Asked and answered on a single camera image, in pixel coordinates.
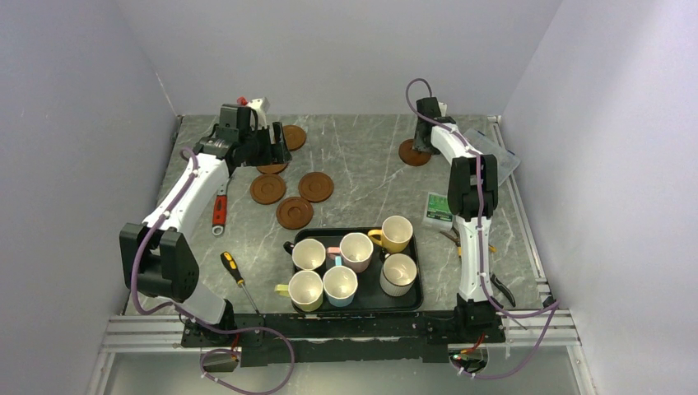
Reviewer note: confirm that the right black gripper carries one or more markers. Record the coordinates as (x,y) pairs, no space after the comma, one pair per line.
(419,146)

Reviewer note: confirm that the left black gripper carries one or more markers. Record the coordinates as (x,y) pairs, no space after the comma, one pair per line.
(274,153)

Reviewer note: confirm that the brown wooden coaster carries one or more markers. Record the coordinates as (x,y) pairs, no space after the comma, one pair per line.
(267,189)
(316,187)
(412,157)
(295,137)
(294,213)
(272,169)

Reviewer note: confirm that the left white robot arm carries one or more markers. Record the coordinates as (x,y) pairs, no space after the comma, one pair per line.
(159,267)

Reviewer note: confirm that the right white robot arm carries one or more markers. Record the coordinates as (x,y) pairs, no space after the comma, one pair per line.
(472,197)

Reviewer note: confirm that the green screw bit box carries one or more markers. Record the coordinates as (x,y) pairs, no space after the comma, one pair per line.
(437,214)

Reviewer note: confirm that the clear plastic organizer box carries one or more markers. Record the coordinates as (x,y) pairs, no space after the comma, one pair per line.
(507,161)

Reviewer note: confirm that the yellow black screwdriver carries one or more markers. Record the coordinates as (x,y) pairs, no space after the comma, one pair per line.
(233,268)

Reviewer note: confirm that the pink mug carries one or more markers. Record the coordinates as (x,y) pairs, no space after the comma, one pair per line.
(355,250)

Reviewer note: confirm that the white ribbed mug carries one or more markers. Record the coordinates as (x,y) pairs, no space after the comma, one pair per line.
(398,274)

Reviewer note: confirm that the black plastic tray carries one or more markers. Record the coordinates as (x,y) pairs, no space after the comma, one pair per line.
(369,298)

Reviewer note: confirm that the pale yellow mug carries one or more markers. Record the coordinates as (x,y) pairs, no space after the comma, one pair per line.
(305,289)

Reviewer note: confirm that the light blue mug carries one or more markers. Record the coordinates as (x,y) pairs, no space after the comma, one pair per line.
(340,284)

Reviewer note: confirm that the red handled adjustable wrench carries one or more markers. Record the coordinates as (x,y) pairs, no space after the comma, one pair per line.
(219,213)

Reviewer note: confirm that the yellow handled pliers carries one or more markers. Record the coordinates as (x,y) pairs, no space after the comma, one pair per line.
(453,236)

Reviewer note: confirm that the black handled cream mug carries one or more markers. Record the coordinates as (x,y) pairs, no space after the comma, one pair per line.
(307,254)

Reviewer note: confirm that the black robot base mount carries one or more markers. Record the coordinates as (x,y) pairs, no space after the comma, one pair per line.
(429,336)

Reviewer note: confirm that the aluminium frame rail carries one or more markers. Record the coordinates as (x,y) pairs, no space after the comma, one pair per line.
(360,153)

